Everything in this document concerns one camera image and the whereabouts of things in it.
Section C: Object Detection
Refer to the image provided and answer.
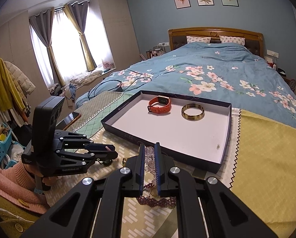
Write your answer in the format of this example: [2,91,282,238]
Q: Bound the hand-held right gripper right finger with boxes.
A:
[155,142,279,238]

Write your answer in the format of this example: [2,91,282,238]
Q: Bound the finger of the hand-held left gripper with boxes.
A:
[55,130,117,153]
[55,151,119,167]

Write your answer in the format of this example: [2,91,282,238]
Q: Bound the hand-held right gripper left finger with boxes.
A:
[21,144,146,238]

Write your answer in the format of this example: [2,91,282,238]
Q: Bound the clear crystal bead bracelet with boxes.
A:
[144,147,156,173]

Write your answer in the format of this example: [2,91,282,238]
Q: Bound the purple bead bracelet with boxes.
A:
[137,182,176,208]

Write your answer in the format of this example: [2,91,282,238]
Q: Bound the dark blue shallow box tray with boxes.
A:
[101,90,232,173]

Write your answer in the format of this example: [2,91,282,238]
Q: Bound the person's left forearm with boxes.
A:
[0,162,50,215]

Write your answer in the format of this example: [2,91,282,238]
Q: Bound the black smartphone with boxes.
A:
[61,112,81,129]

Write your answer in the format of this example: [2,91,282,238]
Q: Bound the green lattice table runner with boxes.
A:
[73,91,141,139]

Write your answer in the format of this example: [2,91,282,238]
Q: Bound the pile of clothes by window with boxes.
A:
[49,83,77,107]

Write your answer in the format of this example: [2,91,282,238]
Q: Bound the beige brick-print cloth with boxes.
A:
[47,109,243,238]

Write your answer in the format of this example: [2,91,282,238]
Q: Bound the beige puffer jacket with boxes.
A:
[4,61,36,100]

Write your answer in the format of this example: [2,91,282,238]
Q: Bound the yellow coat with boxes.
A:
[0,58,26,112]

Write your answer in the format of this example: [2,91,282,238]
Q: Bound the orange smartwatch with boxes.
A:
[147,95,172,114]

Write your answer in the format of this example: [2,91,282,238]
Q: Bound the tortoiseshell bangle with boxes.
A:
[181,103,205,121]

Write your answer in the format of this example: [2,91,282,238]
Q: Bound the folded blanket on windowsill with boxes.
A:
[70,70,104,86]

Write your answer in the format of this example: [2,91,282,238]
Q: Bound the person's olive knit vest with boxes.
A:
[0,191,52,238]

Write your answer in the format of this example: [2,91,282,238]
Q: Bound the grey and gold curtain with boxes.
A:
[29,9,61,87]
[63,1,98,72]

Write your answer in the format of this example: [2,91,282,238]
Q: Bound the yellow cloth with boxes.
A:
[229,109,296,238]

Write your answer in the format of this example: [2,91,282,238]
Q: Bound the bedside cosmetics shelf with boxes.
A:
[145,42,170,59]

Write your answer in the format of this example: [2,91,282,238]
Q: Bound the blue floral duvet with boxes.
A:
[75,41,296,132]

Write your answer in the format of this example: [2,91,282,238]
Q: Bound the white heart-print pillow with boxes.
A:
[219,35,246,46]
[186,36,211,44]

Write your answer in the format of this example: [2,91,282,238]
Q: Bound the cluttered bedside table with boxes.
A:
[264,55,296,90]

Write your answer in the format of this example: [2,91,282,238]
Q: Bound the wooden bed headboard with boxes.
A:
[168,27,264,58]

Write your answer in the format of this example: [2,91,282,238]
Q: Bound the black charging cable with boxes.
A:
[88,78,152,100]

